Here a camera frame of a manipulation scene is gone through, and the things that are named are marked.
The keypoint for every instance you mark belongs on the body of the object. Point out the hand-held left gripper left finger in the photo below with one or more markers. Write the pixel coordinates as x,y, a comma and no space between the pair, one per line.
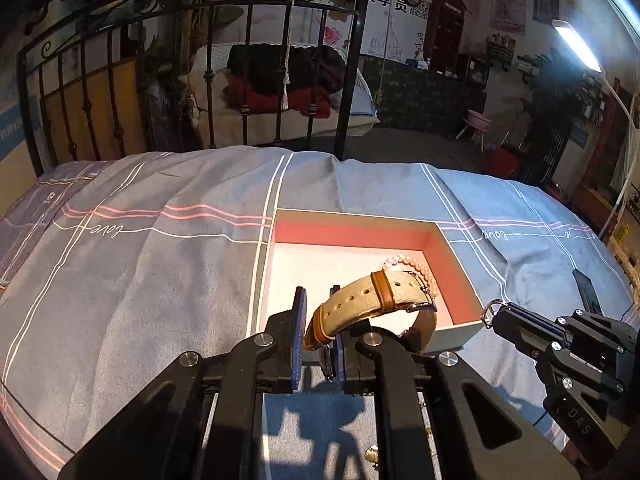
300,345

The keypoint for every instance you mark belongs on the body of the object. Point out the small wall shelf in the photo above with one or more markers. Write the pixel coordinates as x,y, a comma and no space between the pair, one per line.
500,52

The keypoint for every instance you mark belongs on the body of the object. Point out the black iron bed frame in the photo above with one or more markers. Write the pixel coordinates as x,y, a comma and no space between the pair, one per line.
352,85

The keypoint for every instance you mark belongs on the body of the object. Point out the grey jewelry box pink inside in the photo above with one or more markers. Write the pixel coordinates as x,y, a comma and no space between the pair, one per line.
320,260

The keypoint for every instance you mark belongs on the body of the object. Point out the red garment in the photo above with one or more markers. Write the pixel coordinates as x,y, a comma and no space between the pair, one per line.
260,97

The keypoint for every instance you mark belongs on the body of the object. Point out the counter with green floral cloth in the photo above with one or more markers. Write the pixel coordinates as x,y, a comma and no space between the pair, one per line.
425,95

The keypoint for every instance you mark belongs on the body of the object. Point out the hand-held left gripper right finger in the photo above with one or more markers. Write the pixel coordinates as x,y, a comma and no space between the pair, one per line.
352,362

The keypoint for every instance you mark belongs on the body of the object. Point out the black garment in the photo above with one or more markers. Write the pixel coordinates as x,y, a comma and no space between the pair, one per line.
305,65

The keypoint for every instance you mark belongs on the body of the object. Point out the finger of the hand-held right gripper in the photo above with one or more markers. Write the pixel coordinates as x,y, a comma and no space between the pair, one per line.
570,400
535,321

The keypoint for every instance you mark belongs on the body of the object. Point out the blue face wall poster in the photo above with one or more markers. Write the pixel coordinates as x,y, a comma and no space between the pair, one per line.
9,110

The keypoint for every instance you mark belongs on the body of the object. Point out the pink stool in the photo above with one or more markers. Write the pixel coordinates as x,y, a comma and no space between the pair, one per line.
477,120

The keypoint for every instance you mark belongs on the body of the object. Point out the white wicker hanging chair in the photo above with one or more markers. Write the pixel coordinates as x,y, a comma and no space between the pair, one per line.
290,127

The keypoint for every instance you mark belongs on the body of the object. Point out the white desk lamp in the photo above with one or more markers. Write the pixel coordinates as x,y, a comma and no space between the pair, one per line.
580,45

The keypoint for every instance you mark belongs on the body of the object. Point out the red wooden shelf rack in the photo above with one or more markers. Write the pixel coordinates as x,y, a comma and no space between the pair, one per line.
605,160

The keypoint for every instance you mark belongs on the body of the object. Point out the dark potted plant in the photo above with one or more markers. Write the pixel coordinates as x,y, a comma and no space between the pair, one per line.
545,110

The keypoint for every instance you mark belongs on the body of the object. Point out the red bin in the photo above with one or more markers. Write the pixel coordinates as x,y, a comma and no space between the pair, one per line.
505,160

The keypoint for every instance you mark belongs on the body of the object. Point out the red phone booth cabinet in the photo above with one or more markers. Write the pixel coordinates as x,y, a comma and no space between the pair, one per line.
447,30

